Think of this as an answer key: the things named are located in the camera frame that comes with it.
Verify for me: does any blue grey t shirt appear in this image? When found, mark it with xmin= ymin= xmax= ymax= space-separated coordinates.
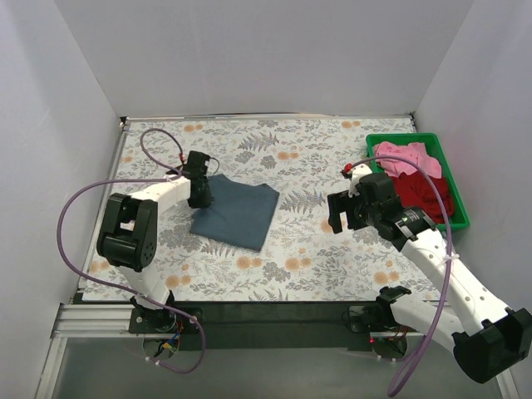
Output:
xmin=190 ymin=175 xmax=279 ymax=252

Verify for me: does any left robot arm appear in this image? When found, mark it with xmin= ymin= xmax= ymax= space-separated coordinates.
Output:
xmin=96 ymin=150 xmax=212 ymax=333

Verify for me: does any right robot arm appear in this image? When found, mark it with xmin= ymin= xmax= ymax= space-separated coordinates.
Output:
xmin=328 ymin=166 xmax=531 ymax=383

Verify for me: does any red t shirt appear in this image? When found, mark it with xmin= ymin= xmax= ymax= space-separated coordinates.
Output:
xmin=392 ymin=171 xmax=455 ymax=224

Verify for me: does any pink t shirt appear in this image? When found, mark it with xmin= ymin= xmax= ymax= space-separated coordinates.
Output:
xmin=372 ymin=141 xmax=442 ymax=179

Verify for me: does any green plastic bin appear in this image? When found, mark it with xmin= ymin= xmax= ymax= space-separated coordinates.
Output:
xmin=366 ymin=133 xmax=470 ymax=232

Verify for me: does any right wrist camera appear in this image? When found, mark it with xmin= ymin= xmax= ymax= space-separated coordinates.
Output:
xmin=342 ymin=163 xmax=372 ymax=198

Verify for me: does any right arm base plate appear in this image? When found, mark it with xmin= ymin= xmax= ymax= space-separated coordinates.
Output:
xmin=341 ymin=304 xmax=415 ymax=333

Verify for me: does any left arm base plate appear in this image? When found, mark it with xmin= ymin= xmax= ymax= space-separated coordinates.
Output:
xmin=128 ymin=308 xmax=199 ymax=335

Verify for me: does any aluminium frame rail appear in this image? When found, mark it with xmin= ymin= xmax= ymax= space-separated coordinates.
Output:
xmin=35 ymin=301 xmax=519 ymax=399

